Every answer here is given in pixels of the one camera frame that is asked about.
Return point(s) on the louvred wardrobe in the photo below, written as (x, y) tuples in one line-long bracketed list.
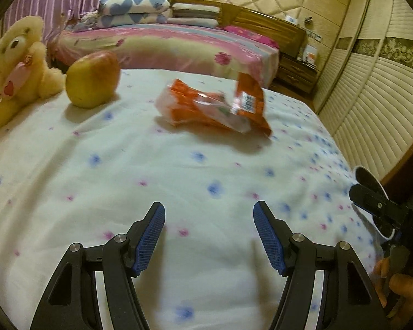
[(375, 86)]

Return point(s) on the white bin with black bag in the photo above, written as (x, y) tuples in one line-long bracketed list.
[(368, 178)]

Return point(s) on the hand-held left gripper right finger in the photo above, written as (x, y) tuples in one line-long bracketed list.
[(268, 237)]

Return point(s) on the white boxes on nightstand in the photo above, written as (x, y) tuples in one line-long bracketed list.
[(310, 55)]

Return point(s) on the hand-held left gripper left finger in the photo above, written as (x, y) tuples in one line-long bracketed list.
[(148, 244)]

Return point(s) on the wooden nightstand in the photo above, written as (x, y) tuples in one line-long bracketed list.
[(296, 74)]

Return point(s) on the pink floral pillow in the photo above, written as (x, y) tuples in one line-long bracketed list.
[(251, 34)]

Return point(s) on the bed with pink floral sheet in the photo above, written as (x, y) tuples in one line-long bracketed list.
[(179, 46)]

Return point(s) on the stack of striped pillows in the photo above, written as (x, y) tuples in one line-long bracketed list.
[(196, 15)]

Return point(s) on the white floral blanket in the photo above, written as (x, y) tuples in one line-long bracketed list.
[(158, 178)]

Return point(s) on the wall switch panel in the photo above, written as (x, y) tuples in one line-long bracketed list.
[(316, 36)]

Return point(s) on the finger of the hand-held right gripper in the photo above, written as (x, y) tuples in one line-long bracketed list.
[(375, 206)]

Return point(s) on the wooden headboard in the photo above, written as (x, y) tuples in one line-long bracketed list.
[(261, 19)]

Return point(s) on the white device on headboard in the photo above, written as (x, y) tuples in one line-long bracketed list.
[(291, 19)]

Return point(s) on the orange clear snack packet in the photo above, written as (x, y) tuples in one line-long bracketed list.
[(199, 110)]

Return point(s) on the cream teddy bear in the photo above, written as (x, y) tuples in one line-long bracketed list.
[(17, 58)]

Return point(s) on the yellow red apple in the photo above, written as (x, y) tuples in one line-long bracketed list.
[(91, 79)]

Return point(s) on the person's right hand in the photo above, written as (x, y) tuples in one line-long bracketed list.
[(408, 285)]

